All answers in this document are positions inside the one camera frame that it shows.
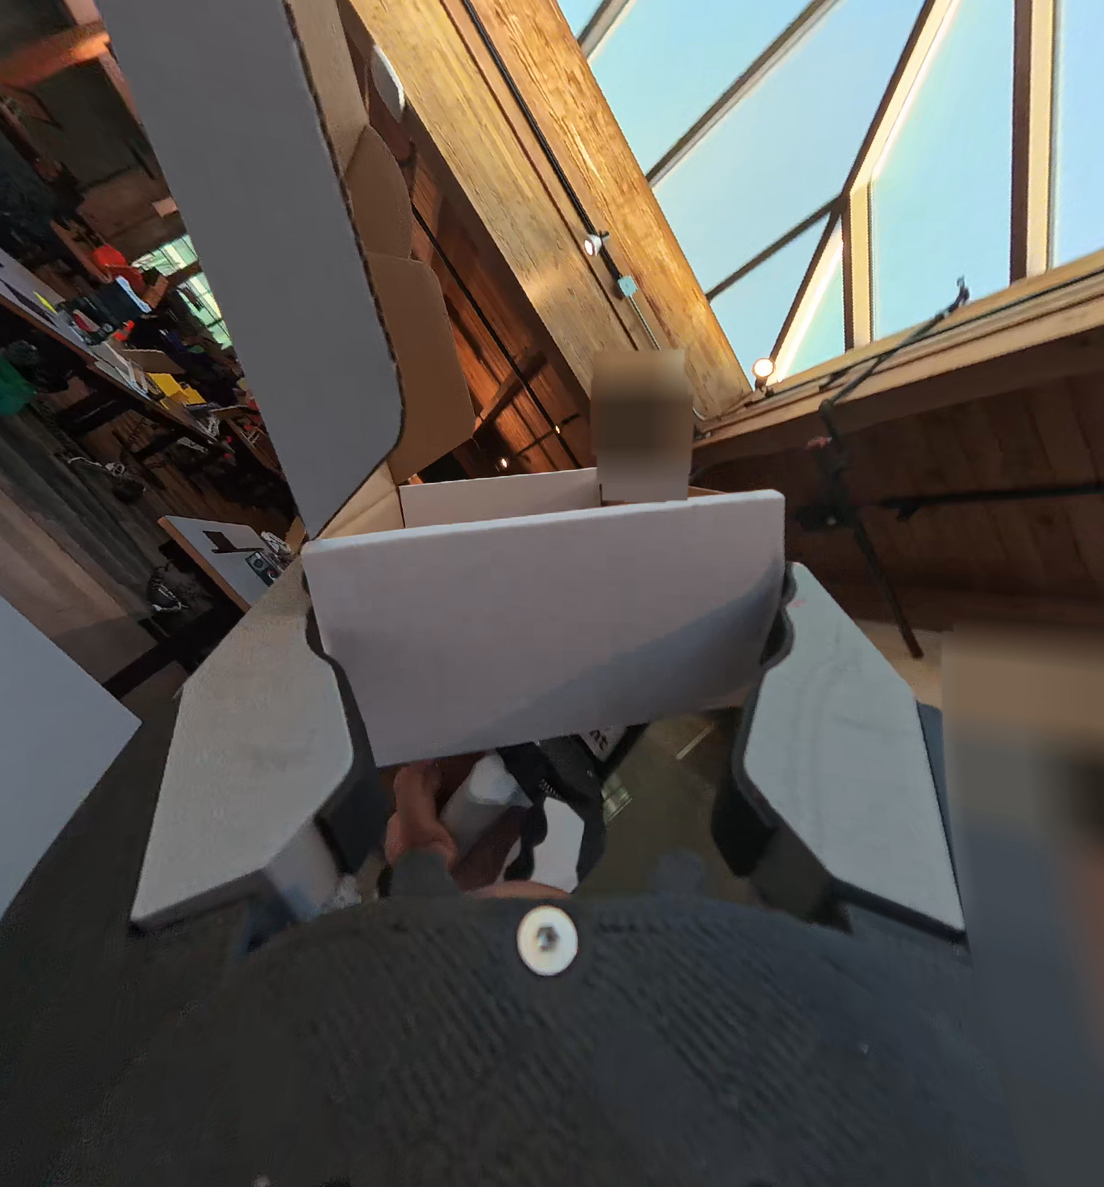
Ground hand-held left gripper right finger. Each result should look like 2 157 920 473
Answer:
712 561 961 936

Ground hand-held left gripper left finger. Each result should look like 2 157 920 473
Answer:
127 555 371 935

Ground small white cardboard box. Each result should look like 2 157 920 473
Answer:
96 0 787 769

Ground person's right hand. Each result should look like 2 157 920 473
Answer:
382 754 483 888

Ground white table with wooden edge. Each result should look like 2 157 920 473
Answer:
160 515 310 614

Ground black light stand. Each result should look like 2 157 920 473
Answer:
788 279 1104 663

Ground cluttered workshop benches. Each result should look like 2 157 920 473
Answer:
0 37 283 483

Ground glass skylight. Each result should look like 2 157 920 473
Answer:
555 0 1104 382

